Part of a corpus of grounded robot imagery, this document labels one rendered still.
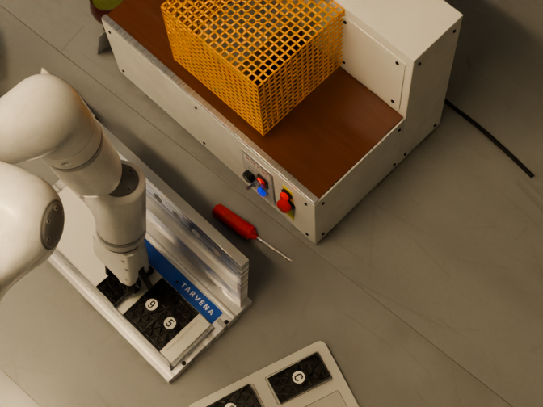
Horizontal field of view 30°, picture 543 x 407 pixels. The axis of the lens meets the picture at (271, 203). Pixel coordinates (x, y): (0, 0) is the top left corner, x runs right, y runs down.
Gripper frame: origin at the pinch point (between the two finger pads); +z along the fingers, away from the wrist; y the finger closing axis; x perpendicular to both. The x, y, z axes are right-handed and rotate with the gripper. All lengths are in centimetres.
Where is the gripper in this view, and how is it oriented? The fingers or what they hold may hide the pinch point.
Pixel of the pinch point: (123, 275)
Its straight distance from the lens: 185.4
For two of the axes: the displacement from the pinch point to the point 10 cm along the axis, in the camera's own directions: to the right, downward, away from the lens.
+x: 7.0, -5.6, 4.4
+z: -1.0, 5.3, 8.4
